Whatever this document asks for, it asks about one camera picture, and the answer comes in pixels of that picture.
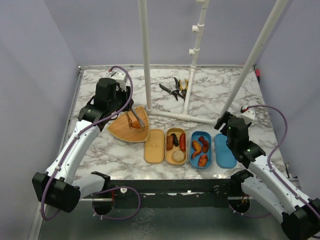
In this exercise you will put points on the beige lunch box lid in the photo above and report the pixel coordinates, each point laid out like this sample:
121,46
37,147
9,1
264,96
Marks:
154,147

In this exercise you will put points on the orange chicken wing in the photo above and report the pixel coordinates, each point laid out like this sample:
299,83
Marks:
197,148

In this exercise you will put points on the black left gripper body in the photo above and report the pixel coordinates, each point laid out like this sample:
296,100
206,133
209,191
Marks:
122,97

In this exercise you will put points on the red sausage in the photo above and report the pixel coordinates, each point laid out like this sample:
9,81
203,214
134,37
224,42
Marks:
182,142

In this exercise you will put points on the yellow handled pliers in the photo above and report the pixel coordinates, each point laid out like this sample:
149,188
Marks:
183,89

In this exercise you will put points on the metal food tongs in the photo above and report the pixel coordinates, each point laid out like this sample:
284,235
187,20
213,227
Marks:
136,117

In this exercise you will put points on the white PVC pipe frame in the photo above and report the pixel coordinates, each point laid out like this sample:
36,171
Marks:
194,52

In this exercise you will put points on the black sea cucumber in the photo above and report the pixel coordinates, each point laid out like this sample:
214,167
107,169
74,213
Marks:
175,140

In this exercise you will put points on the orange fried shrimp piece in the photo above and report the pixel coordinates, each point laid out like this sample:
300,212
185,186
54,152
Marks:
136,125

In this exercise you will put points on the blue lunch box base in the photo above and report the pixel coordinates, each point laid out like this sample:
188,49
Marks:
194,162

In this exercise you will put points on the woven bamboo basket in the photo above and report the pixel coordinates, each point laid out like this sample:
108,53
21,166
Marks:
119,128

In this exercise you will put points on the brown sausage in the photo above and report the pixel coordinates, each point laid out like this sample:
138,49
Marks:
169,142

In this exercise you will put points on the blue lunch box lid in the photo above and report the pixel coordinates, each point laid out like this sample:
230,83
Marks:
223,155

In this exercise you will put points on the beige lunch box base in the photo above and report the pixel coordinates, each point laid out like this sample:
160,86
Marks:
168,153

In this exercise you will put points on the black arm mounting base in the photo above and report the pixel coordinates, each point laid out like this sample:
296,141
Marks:
186,193

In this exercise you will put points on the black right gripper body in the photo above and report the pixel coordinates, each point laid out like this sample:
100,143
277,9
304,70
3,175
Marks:
225,118

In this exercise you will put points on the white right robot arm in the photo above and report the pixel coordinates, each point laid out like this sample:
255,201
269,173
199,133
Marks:
297,213

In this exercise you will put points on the white steamed bun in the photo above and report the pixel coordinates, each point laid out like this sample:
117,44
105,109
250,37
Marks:
178,156

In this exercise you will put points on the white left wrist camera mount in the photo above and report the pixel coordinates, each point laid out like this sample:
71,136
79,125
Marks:
120,77

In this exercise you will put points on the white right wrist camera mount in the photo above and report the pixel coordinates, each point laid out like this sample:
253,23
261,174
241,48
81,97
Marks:
248,114

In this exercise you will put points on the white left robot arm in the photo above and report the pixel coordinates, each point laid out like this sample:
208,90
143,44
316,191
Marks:
56,187

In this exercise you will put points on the orange fried chicken piece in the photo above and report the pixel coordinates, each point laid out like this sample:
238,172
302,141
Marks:
203,160

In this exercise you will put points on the red clamp at table corner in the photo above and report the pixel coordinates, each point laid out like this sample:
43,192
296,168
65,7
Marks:
257,73

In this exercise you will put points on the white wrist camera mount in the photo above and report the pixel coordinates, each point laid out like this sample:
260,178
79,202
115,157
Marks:
248,114
120,77

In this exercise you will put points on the brown fried patty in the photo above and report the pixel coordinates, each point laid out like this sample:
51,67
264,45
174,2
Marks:
205,147

